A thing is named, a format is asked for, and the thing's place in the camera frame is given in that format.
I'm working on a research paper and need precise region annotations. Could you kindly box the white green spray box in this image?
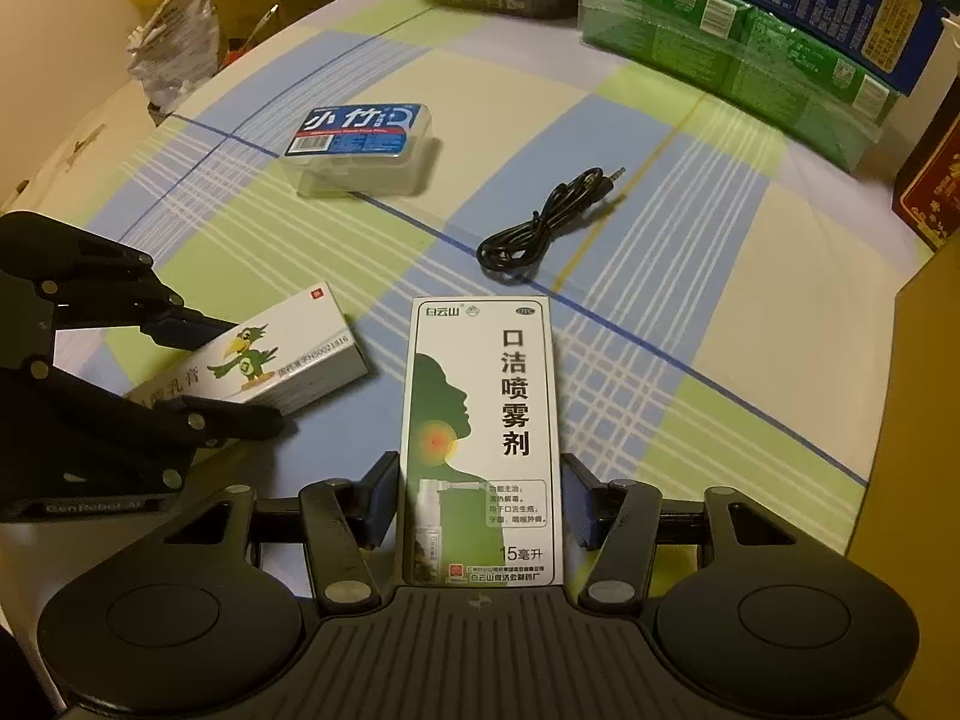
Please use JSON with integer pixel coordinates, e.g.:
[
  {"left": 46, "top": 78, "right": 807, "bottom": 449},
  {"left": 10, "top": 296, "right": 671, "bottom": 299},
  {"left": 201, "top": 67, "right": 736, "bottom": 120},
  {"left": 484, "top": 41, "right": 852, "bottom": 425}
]
[{"left": 398, "top": 296, "right": 565, "bottom": 587}]

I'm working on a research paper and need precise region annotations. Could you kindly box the white parrot ointment box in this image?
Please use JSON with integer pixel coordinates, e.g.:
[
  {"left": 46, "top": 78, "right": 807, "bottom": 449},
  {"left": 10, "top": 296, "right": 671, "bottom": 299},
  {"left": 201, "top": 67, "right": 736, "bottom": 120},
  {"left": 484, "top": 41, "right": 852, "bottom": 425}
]
[{"left": 127, "top": 281, "right": 368, "bottom": 416}]

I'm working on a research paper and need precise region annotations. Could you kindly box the black audio cable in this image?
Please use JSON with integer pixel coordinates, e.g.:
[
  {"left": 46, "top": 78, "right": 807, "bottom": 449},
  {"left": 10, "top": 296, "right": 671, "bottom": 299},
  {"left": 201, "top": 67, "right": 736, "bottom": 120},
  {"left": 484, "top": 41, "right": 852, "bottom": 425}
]
[{"left": 475, "top": 164, "right": 630, "bottom": 285}]

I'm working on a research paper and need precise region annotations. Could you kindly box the clear blue label floss box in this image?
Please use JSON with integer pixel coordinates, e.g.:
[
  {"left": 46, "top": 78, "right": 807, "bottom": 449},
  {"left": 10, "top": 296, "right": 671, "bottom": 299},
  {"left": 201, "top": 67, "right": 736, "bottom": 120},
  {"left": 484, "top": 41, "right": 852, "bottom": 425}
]
[{"left": 278, "top": 103, "right": 436, "bottom": 199}]

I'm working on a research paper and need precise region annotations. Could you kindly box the crumpled silver bag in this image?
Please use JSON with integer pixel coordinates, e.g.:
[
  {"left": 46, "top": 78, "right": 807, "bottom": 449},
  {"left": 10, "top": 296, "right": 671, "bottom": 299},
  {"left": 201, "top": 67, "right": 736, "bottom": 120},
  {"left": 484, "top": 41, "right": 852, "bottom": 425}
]
[{"left": 127, "top": 0, "right": 223, "bottom": 114}]

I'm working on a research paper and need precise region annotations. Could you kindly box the checked tablecloth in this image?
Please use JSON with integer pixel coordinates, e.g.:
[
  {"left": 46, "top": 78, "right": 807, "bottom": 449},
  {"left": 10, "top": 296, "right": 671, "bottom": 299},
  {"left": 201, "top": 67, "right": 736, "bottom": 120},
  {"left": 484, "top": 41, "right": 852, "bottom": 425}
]
[{"left": 11, "top": 0, "right": 926, "bottom": 549}]

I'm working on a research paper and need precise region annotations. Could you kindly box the open brown cardboard box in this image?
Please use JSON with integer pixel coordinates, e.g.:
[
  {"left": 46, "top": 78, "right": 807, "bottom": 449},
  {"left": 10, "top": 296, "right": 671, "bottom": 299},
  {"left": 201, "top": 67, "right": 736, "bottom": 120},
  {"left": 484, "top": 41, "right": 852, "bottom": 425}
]
[{"left": 848, "top": 238, "right": 958, "bottom": 718}]

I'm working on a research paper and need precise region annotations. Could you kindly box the dark red gift bag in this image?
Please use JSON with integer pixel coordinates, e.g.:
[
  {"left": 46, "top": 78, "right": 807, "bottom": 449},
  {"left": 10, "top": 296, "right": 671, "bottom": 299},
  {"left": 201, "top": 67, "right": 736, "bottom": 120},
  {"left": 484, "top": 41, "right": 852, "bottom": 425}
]
[{"left": 892, "top": 115, "right": 960, "bottom": 250}]

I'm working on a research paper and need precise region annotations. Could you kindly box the green wrapped drink pack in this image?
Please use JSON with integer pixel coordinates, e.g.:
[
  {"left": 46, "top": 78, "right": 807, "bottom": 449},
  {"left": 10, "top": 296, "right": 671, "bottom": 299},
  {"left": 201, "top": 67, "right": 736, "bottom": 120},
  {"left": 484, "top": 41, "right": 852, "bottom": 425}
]
[{"left": 579, "top": 0, "right": 900, "bottom": 171}]

